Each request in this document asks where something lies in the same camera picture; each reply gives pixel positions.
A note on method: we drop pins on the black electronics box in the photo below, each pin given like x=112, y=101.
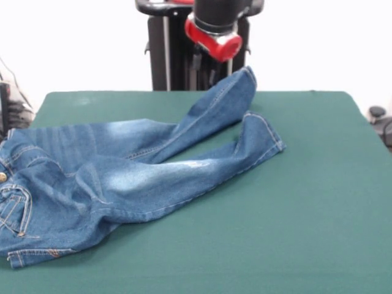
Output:
x=4, y=104

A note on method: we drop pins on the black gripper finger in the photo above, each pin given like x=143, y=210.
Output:
x=212, y=76
x=197, y=59

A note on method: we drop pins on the blue denim jeans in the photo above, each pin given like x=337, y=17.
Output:
x=137, y=171

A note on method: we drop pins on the dark green table cloth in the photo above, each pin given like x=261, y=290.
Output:
x=245, y=245

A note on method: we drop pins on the black office chair base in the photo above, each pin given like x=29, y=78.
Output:
x=381, y=121

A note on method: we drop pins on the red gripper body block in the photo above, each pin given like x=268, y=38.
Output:
x=217, y=44

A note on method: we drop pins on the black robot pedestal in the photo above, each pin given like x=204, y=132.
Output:
x=171, y=55

